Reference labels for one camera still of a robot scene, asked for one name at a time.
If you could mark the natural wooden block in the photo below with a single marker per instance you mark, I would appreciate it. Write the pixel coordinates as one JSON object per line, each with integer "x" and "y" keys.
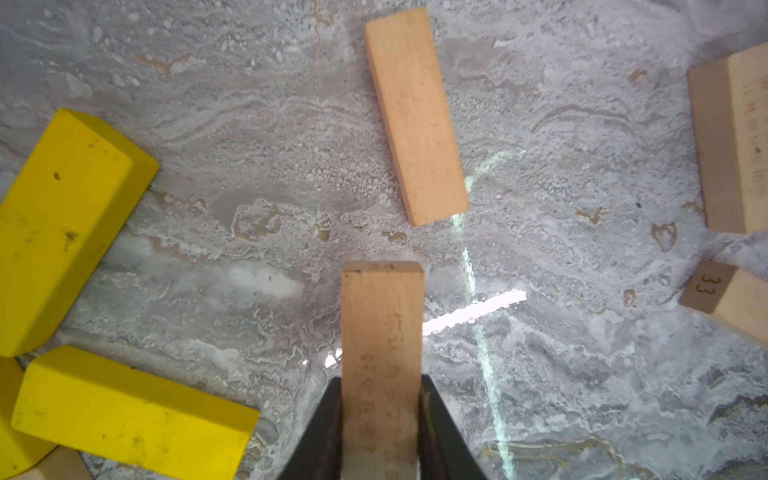
{"x": 62, "y": 463}

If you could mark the natural block cluster horizontal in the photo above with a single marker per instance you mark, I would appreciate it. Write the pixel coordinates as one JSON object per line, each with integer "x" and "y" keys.
{"x": 382, "y": 311}

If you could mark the natural block cluster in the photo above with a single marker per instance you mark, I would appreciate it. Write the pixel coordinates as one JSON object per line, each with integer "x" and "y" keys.
{"x": 729, "y": 110}
{"x": 411, "y": 95}
{"x": 732, "y": 295}

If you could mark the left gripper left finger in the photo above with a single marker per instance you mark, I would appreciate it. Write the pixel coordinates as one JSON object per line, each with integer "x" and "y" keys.
{"x": 318, "y": 454}

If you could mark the natural block right cluster bottom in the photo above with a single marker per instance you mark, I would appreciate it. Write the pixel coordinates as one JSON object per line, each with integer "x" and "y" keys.
{"x": 732, "y": 295}

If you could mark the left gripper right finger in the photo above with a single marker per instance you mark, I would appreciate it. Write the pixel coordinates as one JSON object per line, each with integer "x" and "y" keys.
{"x": 443, "y": 452}

